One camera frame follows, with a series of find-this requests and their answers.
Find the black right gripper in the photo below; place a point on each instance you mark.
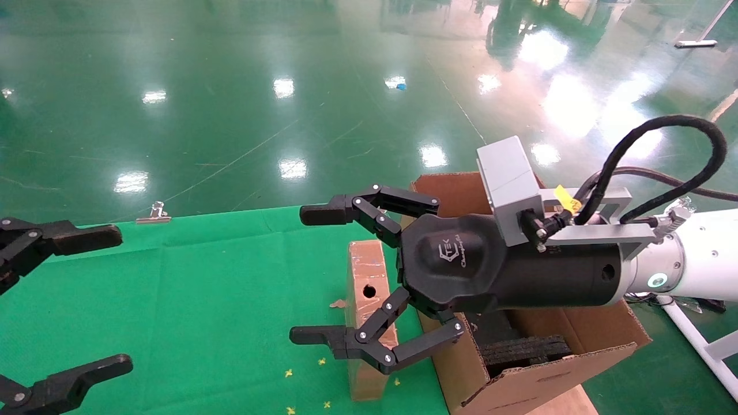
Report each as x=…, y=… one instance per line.
x=519, y=276

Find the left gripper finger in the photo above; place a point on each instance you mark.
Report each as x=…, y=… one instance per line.
x=63, y=389
x=69, y=237

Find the small brown cardboard box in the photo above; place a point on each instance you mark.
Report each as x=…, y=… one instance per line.
x=368, y=262

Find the brown cardboard scrap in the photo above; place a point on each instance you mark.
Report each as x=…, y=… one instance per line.
x=338, y=303

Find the large open cardboard carton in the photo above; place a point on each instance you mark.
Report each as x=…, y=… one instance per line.
x=519, y=395

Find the silver binder clip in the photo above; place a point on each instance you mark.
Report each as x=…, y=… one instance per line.
x=154, y=214

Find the green table cloth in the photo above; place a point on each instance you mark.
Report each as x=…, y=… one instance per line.
x=202, y=300

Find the black foam block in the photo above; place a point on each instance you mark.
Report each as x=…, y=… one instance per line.
x=519, y=353

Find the light wooden board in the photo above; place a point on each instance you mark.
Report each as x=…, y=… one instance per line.
x=568, y=403

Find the white floor stand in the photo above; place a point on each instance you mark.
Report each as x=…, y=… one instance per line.
x=695, y=43

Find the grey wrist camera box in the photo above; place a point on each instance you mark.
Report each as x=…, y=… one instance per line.
x=507, y=173

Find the grey metal camera bracket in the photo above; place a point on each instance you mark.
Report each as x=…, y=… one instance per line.
x=599, y=233

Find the white pipe frame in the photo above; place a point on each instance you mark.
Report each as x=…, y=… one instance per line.
x=692, y=340

